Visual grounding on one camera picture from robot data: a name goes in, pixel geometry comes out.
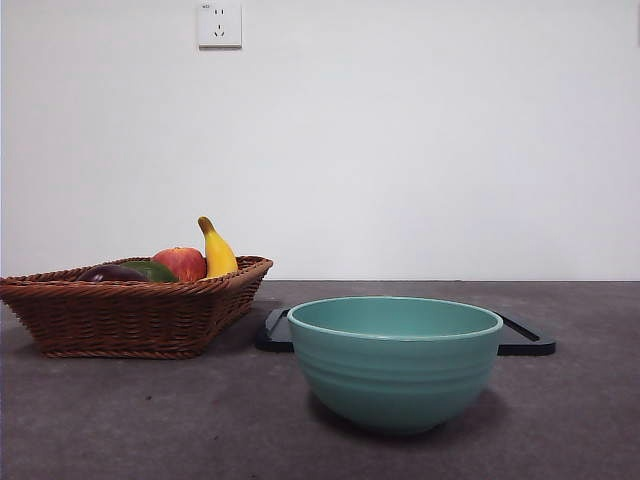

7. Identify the teal ceramic bowl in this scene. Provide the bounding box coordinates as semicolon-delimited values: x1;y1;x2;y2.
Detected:
286;295;505;435

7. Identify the yellow banana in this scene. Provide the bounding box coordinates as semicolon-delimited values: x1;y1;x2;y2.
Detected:
197;215;239;279

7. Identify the red apple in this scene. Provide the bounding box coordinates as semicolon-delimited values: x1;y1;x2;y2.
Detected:
151;245;208;282

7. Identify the green mango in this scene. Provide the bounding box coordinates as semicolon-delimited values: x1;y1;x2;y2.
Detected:
119;259;180;282

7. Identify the brown wicker basket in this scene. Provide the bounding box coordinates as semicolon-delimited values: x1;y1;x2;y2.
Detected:
0;255;275;359

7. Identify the black rectangular tray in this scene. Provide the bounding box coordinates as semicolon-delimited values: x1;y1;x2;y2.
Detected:
255;306;557;357

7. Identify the white wall socket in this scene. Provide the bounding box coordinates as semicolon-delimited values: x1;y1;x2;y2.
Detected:
198;1;243;50

